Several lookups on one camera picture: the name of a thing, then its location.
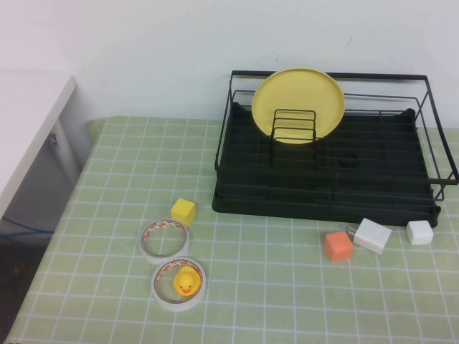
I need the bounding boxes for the yellow round plate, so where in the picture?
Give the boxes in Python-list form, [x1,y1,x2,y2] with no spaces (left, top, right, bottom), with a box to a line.
[250,67,346,145]

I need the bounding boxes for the green checkered tablecloth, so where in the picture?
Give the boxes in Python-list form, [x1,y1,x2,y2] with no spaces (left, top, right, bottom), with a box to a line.
[0,115,459,344]

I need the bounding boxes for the white cabinet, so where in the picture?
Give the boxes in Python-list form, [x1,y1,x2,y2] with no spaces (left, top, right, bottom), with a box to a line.
[0,75,94,219]

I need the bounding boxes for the white charger plug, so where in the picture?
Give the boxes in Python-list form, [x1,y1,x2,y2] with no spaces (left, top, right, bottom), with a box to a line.
[346,217,393,255]

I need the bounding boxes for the white tape roll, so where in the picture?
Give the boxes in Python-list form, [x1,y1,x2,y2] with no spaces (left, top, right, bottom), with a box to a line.
[138,217,190,265]
[149,257,207,313]

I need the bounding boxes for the orange cube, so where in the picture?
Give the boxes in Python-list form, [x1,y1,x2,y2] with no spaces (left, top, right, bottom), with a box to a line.
[323,231,354,264]

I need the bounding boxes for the black wire dish rack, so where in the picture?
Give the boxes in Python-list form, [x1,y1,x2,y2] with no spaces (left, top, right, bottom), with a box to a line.
[211,70,459,229]

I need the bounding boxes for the yellow rubber duck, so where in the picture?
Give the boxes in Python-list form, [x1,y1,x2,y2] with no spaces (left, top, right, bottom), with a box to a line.
[172,265,201,297]

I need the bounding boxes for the white cube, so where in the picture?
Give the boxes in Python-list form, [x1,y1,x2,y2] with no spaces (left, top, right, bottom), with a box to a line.
[406,220,434,246]

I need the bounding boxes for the yellow cube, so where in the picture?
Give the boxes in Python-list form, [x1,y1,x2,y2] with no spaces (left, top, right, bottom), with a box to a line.
[169,198,197,227]

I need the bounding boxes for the blue cables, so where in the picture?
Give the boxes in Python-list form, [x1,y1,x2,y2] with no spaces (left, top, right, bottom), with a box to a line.
[0,216,53,242]

